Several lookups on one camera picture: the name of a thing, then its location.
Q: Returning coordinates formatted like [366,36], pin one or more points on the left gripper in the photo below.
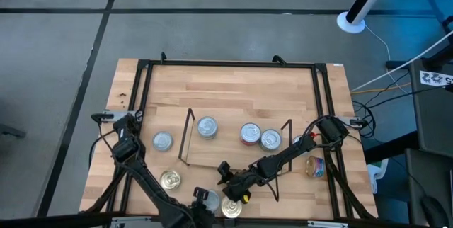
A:
[198,217]

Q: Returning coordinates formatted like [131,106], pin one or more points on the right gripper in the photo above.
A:
[242,185]

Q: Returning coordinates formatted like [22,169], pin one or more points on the green label tuna can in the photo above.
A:
[207,126]
[162,141]
[213,199]

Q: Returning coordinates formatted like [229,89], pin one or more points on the red label seafood can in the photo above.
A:
[250,133]

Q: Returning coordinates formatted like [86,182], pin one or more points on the dark green albacore tuna can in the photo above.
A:
[270,139]

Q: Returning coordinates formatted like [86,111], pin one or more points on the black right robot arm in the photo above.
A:
[283,157]

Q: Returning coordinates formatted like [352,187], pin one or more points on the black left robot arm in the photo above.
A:
[148,185]

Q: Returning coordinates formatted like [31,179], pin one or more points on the silver-lidded seafood can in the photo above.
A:
[296,138]

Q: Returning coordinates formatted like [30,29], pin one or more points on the yellow tape tag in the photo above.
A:
[246,198]

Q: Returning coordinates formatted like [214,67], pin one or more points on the black clamp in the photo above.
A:
[163,57]
[277,59]

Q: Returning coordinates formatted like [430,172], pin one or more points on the white plastic bag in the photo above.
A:
[376,175]

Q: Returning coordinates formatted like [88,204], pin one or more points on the black front crossbar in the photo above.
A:
[53,219]

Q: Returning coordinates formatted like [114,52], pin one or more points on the black desk foot bar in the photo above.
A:
[389,145]

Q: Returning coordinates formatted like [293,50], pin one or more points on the tall tower fan round base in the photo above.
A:
[345,26]

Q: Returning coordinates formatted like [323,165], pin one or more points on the black computer mouse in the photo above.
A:
[433,212]

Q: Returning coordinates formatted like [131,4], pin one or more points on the black power strip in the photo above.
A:
[396,64]

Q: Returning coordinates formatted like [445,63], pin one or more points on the black desk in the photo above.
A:
[431,114]

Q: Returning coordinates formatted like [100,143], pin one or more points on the grey furniture foot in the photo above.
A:
[12,131]

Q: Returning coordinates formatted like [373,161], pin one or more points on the white paper marker tag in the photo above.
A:
[435,78]

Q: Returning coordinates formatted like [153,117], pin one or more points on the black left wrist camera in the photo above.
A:
[200,193]

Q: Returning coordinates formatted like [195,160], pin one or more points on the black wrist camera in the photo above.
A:
[200,193]
[223,169]

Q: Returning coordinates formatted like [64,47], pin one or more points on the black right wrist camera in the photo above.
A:
[223,169]

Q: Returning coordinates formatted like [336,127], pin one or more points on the wooden shelf black metal frame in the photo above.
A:
[219,150]

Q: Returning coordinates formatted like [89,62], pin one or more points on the silver bracket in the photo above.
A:
[327,224]
[131,222]

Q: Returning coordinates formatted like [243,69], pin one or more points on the black aluminium rail frame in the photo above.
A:
[212,63]

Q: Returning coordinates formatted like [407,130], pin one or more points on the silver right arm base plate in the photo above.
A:
[354,121]

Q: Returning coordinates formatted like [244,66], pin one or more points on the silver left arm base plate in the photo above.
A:
[117,113]

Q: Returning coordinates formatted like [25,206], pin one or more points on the dark metal table frame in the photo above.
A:
[437,1]

